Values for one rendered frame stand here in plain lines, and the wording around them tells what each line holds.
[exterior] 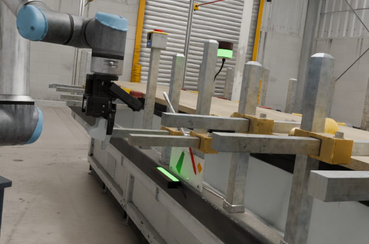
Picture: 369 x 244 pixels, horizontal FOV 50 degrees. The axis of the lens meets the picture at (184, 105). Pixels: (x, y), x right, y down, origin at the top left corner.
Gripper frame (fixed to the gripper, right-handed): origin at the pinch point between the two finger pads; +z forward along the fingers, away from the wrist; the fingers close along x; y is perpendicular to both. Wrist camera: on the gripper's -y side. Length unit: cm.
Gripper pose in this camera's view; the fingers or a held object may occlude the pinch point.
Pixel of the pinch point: (105, 145)
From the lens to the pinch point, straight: 115.2
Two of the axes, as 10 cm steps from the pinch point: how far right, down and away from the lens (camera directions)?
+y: -9.0, -0.8, -4.2
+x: 4.1, 1.3, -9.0
